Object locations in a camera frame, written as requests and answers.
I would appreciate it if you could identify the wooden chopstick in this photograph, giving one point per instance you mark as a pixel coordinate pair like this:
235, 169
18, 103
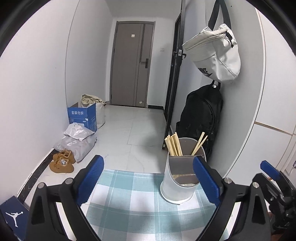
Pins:
169, 147
198, 145
200, 138
177, 144
173, 144

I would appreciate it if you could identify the white plastic parcel bag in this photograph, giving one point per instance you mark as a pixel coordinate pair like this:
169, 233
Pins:
78, 131

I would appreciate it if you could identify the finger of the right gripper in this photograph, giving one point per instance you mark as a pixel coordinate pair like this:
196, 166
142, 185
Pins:
272, 172

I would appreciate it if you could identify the grey plastic parcel bag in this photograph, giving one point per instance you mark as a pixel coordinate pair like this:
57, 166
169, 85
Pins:
79, 148

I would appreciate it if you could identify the teal plaid tablecloth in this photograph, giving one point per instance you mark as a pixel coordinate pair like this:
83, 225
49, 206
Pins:
128, 206

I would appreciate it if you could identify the blue cardboard box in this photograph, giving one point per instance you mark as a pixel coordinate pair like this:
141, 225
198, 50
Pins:
82, 115

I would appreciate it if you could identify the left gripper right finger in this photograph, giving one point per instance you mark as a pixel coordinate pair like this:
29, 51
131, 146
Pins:
252, 221

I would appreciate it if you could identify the black hanging backpack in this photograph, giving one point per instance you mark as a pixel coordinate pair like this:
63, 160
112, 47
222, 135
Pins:
201, 114

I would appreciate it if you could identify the blue Jordan shoe box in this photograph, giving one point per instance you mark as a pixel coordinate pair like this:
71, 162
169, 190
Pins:
16, 216

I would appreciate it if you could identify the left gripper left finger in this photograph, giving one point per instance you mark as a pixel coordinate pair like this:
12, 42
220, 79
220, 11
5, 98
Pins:
44, 222

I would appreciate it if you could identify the white hanging shoulder bag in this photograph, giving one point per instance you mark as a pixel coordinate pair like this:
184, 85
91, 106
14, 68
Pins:
215, 53

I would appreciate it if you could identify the black metal coat rack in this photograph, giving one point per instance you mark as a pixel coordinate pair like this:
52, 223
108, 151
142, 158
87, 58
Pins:
177, 56

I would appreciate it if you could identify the beige canvas tote bag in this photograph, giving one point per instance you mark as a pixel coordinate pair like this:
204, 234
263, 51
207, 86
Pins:
99, 106

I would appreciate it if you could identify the brown suede shoe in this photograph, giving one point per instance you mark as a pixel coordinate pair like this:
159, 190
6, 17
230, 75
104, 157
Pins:
61, 166
65, 155

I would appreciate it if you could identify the grey-brown entrance door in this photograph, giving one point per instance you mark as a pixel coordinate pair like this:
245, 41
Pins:
130, 63

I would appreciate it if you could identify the white oval utensil holder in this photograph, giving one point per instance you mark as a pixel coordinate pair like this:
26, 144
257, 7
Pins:
180, 182

